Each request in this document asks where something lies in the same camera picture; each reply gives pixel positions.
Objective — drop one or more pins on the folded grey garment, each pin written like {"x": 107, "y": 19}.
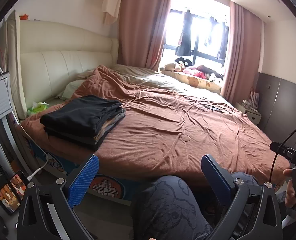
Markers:
{"x": 117, "y": 118}

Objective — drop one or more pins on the patterned grey trouser leg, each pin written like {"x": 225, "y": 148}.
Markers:
{"x": 167, "y": 208}

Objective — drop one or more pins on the dark hanging garment at window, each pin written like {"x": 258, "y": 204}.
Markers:
{"x": 184, "y": 44}

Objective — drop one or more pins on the white pillow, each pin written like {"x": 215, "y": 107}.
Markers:
{"x": 69, "y": 90}

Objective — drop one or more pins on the smartphone with lit screen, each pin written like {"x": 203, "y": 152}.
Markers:
{"x": 11, "y": 194}

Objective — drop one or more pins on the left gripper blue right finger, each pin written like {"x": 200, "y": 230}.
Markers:
{"x": 219, "y": 179}

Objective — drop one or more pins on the black long-sleeve sweater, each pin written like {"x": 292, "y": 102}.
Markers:
{"x": 80, "y": 120}

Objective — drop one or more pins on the white bedside shelf unit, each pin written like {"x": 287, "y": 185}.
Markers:
{"x": 5, "y": 111}

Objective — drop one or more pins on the white bedside cabinet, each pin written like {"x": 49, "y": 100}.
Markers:
{"x": 252, "y": 115}

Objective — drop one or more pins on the beige bed sheet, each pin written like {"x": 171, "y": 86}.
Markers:
{"x": 148, "y": 77}

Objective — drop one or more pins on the black white plush toy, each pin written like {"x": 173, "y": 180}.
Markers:
{"x": 184, "y": 63}

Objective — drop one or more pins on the pink left curtain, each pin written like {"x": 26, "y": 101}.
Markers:
{"x": 141, "y": 32}

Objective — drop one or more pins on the pink curtain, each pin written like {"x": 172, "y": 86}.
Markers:
{"x": 141, "y": 32}
{"x": 244, "y": 53}

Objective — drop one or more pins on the cream padded headboard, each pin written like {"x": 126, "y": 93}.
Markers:
{"x": 43, "y": 57}

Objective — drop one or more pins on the dark wardrobe doors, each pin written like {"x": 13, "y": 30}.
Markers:
{"x": 277, "y": 106}

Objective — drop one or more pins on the pink right curtain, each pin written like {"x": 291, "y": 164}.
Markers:
{"x": 244, "y": 53}

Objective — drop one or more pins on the person right hand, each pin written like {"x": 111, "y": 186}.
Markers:
{"x": 290, "y": 199}

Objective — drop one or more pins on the orange object on headboard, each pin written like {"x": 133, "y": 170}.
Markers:
{"x": 24, "y": 17}

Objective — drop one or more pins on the bear print long pillow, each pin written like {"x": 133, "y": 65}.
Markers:
{"x": 192, "y": 77}

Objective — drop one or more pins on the white rack on cabinet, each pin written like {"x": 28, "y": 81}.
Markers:
{"x": 253, "y": 99}

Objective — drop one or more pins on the folded tan garment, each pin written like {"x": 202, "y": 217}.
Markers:
{"x": 106, "y": 126}

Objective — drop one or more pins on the green tissue pack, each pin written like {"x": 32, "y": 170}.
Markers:
{"x": 37, "y": 108}

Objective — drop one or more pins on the brown terry bed blanket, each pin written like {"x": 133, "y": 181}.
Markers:
{"x": 163, "y": 132}

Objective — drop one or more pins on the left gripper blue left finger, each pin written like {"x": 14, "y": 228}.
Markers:
{"x": 80, "y": 179}

